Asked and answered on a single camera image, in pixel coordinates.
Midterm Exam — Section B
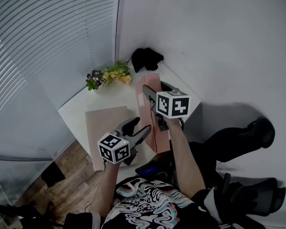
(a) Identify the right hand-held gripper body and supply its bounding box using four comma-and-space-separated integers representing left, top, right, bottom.
149, 90, 190, 132

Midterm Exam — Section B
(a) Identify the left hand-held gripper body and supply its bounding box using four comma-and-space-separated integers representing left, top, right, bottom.
97, 129, 140, 167

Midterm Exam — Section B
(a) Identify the pink file box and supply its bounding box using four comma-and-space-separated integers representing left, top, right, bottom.
135, 73, 171, 154

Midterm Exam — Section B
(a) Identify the beige file box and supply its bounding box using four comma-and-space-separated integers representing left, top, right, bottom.
85, 105, 140, 171

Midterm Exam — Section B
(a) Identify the person's right forearm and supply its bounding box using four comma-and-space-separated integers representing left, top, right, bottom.
165, 118, 205, 199

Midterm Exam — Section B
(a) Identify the person's left forearm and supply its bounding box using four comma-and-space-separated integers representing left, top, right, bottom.
90, 162, 121, 220

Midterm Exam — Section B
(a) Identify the black device blue screen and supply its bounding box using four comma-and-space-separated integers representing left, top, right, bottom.
135, 164, 167, 177

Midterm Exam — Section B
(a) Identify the black cloth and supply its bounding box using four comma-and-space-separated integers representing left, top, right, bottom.
131, 47, 164, 73

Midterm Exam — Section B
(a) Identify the yellow artificial flower bouquet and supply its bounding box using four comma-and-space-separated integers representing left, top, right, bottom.
102, 60, 133, 85

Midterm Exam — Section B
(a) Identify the purple flower potted plant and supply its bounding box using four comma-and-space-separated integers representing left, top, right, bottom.
85, 70, 107, 92

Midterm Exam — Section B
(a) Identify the black mesh office chair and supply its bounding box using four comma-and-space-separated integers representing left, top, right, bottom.
214, 173, 286, 224
169, 115, 276, 176
0, 199, 67, 229

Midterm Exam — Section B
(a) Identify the person's black printed shirt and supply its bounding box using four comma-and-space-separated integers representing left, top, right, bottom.
65, 177, 260, 229

